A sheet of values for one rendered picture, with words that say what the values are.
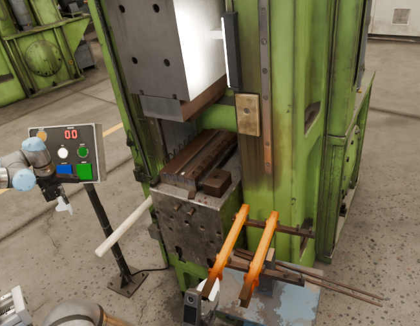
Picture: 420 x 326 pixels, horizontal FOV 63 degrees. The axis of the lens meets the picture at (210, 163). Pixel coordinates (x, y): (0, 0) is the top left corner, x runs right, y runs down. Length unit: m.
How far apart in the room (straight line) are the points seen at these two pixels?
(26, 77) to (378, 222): 5.24
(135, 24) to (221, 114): 0.76
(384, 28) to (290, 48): 5.37
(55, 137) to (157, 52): 0.74
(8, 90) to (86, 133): 4.52
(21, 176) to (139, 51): 0.60
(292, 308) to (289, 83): 0.82
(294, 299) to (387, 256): 1.22
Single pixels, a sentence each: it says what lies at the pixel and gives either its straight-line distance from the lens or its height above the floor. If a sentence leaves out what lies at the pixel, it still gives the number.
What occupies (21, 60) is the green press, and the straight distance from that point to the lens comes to 6.04.
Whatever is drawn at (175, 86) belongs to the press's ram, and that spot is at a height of 1.42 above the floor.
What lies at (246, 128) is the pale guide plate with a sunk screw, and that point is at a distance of 1.36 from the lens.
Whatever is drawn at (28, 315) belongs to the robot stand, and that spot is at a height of 0.73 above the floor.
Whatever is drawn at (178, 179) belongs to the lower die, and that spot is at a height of 0.96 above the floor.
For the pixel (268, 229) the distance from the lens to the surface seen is 1.29.
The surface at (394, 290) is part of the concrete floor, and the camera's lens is 2.40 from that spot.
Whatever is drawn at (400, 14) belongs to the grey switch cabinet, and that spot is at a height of 0.41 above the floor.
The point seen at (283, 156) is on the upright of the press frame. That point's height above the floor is 1.10.
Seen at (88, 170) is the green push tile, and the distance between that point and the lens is 1.70.
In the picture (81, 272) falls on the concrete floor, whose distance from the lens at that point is 2.69.
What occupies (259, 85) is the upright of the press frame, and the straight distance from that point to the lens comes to 1.28.
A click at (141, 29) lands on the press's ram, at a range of 1.29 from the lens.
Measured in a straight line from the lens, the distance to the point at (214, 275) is 1.17.
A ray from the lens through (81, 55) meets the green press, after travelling 6.74.
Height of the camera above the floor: 1.88
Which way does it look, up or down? 34 degrees down
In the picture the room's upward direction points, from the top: 9 degrees counter-clockwise
